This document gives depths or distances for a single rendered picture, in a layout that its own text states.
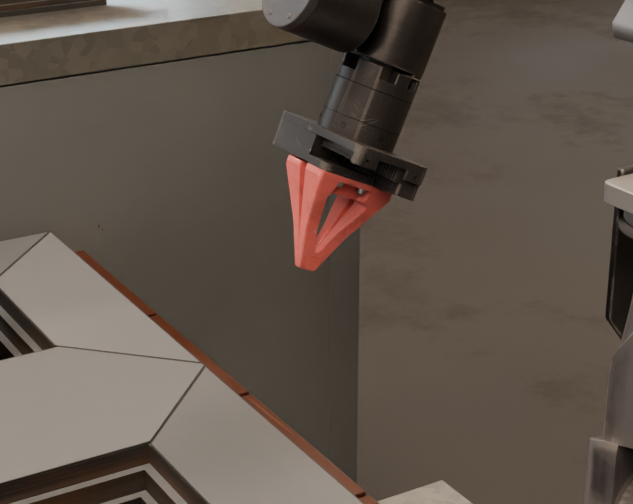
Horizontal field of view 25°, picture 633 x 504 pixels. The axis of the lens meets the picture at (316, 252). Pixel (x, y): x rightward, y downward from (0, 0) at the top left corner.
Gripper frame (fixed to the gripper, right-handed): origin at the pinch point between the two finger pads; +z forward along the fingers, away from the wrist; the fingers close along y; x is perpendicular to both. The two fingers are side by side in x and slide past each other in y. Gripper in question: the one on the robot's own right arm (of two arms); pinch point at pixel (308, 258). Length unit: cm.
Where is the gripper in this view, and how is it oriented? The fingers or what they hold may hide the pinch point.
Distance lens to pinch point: 103.8
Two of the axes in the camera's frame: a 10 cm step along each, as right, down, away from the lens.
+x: 7.6, 2.1, 6.1
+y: 5.4, 3.2, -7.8
